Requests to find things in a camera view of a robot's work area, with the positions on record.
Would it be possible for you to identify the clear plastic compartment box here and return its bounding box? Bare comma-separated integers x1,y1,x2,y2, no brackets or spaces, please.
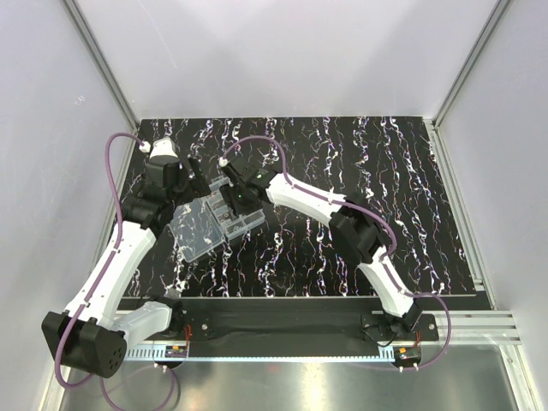
169,176,265,263

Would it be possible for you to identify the right aluminium frame post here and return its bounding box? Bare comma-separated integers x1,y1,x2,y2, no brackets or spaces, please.
432,0,513,129

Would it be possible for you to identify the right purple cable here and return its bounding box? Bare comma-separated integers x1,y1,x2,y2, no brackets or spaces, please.
220,135,453,372

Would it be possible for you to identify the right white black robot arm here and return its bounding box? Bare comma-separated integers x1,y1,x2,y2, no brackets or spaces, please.
218,157,422,337

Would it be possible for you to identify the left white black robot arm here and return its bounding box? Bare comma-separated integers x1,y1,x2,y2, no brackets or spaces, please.
41,138,211,389

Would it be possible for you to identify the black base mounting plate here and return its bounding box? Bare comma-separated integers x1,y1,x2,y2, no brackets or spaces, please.
169,296,439,342

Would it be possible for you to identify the aluminium frame post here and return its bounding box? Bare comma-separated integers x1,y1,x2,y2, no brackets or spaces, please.
432,0,513,129
61,0,140,131

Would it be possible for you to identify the left aluminium frame post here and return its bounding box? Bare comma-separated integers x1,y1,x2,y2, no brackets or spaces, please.
61,0,140,131

